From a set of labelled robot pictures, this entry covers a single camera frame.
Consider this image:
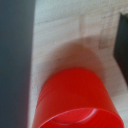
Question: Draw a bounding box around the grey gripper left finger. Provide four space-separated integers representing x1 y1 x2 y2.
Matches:
0 0 37 128

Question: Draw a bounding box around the red plastic bowl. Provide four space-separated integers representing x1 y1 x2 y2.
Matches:
31 68 125 128

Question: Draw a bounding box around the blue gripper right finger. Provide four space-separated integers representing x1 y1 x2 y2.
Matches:
113 13 128 86

